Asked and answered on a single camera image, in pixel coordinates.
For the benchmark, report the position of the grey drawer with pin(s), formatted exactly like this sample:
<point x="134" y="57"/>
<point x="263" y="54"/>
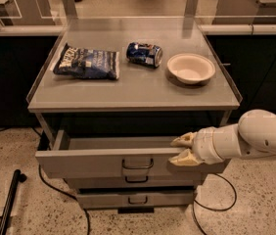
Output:
<point x="136" y="199"/>
<point x="179" y="179"/>
<point x="115" y="157"/>

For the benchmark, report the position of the white paper bowl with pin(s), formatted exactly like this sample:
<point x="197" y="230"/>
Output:
<point x="191" y="68"/>

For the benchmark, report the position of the grey drawer cabinet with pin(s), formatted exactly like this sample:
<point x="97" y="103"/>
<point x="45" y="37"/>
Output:
<point x="143" y="102"/>

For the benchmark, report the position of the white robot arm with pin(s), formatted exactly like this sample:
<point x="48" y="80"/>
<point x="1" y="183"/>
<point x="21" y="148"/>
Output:
<point x="253" y="136"/>

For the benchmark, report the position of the grey top drawer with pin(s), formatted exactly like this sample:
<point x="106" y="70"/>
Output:
<point x="115" y="157"/>

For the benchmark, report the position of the grey bottom drawer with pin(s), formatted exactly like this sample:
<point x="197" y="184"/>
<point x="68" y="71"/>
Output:
<point x="136" y="199"/>

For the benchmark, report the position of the grey middle drawer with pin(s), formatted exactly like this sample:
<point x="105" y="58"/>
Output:
<point x="179" y="179"/>

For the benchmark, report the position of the black pole on floor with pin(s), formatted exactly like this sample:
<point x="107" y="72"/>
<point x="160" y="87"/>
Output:
<point x="17" y="178"/>

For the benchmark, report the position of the blue soda can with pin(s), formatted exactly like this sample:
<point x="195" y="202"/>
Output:
<point x="144" y="54"/>

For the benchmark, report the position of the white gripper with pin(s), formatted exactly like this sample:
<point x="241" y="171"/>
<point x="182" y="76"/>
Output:
<point x="204" y="146"/>

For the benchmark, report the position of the blue chip bag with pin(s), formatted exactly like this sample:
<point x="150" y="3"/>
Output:
<point x="85" y="63"/>

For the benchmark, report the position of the clear acrylic barrier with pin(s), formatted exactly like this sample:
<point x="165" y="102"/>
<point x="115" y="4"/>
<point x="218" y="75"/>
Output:
<point x="59" y="12"/>

